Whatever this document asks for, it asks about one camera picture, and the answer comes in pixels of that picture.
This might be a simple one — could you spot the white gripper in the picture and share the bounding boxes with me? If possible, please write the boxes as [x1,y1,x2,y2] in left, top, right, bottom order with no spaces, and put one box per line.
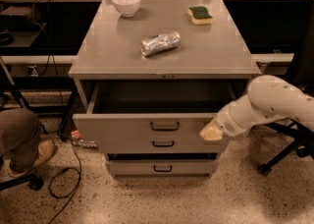
[199,95,257,141]

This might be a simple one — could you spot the grey top drawer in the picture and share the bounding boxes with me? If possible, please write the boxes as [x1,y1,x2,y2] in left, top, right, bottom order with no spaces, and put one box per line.
[74,80,235,145]

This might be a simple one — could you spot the grey drawer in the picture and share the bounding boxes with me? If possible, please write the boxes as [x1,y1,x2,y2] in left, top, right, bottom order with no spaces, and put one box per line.
[74,80,235,145]
[98,137,228,154]
[106,153,218,177]

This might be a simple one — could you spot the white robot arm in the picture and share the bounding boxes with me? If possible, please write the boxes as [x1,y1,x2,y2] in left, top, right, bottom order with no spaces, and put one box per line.
[200,75,314,141]

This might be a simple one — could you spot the grey bottom drawer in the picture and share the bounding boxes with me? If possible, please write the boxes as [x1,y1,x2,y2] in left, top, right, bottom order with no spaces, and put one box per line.
[106,153,218,177]

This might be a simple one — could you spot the grey metal drawer cabinet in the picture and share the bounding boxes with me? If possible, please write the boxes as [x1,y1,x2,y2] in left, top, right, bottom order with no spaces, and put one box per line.
[68,0,262,179]

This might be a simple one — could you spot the grey middle drawer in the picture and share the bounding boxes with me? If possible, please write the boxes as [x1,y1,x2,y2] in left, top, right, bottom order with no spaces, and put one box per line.
[98,137,228,154]

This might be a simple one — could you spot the black office chair base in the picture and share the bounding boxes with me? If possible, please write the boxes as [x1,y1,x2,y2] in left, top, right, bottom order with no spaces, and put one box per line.
[258,121,314,176]

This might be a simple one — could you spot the crushed silver can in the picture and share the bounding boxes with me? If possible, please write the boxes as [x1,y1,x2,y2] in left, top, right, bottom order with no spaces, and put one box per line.
[140,31,181,57]

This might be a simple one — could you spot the yellow green sponge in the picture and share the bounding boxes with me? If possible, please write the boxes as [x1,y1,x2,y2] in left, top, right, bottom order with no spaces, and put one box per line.
[187,6,213,26]

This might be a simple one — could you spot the power strip on floor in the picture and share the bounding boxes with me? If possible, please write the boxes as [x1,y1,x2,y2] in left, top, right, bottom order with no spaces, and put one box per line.
[71,131,97,148]

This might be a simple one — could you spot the white ceramic bowl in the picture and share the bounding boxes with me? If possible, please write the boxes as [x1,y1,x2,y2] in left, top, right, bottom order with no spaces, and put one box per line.
[112,0,141,18]

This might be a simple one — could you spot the tan shoe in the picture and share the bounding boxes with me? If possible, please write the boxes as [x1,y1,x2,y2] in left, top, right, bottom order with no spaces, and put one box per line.
[8,140,56,178]

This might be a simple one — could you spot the black stool base left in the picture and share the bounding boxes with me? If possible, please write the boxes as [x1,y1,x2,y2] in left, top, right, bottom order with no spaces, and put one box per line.
[0,174,43,192]

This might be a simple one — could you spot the person's leg brown trousers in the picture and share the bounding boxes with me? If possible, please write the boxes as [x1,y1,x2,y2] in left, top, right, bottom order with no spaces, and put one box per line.
[0,108,40,174]

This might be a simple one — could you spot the black middle drawer handle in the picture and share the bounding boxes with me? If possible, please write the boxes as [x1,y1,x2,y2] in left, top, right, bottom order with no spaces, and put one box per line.
[152,140,175,147]

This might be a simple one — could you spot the black drawer handle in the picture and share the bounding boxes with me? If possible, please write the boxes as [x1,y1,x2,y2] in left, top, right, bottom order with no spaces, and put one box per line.
[152,140,175,147]
[153,165,173,173]
[150,122,181,132]

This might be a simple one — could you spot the black bottom drawer handle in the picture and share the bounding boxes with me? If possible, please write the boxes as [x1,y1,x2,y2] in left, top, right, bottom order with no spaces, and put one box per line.
[153,165,173,173]

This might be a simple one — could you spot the black top drawer handle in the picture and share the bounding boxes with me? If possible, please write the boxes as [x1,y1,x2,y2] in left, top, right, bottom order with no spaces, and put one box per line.
[150,122,181,132]

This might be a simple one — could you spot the black floor cable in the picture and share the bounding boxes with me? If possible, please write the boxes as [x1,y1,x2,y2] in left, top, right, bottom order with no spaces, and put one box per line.
[47,136,82,224]

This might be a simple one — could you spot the black hanging cable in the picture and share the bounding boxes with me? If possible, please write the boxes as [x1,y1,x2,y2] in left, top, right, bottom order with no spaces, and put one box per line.
[32,0,67,108]

